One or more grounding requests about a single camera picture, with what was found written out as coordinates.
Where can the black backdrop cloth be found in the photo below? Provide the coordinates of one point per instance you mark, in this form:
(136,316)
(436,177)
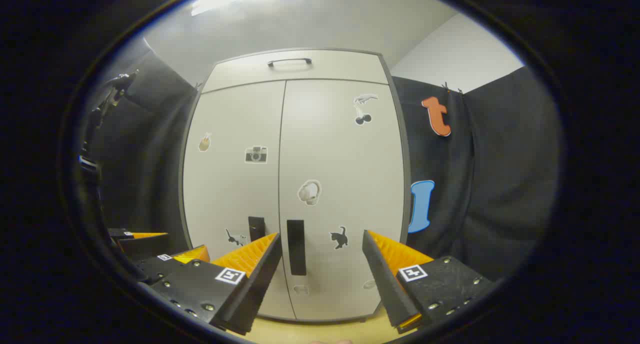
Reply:
(145,159)
(500,184)

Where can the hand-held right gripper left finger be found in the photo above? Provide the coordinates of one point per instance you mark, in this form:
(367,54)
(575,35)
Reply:
(260,279)

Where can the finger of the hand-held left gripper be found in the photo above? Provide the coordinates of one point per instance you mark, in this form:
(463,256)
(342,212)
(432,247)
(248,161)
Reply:
(147,245)
(160,266)

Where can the black camera stand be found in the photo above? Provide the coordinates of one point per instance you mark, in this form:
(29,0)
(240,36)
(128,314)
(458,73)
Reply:
(120,81)

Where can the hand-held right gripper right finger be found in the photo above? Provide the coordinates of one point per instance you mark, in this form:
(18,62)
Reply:
(382,279)

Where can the white cabinet door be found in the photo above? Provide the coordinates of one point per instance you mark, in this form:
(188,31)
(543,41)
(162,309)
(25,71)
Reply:
(235,194)
(345,159)

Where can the white double-door shoe cabinet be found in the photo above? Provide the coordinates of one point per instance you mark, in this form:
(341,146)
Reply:
(300,73)

